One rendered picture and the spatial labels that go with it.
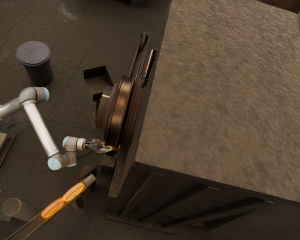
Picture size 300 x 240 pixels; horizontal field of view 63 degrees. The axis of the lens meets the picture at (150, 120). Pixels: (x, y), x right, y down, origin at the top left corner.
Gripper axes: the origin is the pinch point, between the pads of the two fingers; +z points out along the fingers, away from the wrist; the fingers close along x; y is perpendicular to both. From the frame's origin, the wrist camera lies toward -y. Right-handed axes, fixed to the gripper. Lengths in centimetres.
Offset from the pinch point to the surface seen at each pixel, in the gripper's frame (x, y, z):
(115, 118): -1, 51, 17
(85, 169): -13.9, -16.2, -22.1
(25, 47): 94, 4, -116
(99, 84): 63, -6, -31
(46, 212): -52, 12, -25
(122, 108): 4, 54, 19
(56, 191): -27, -59, -63
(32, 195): -35, -52, -82
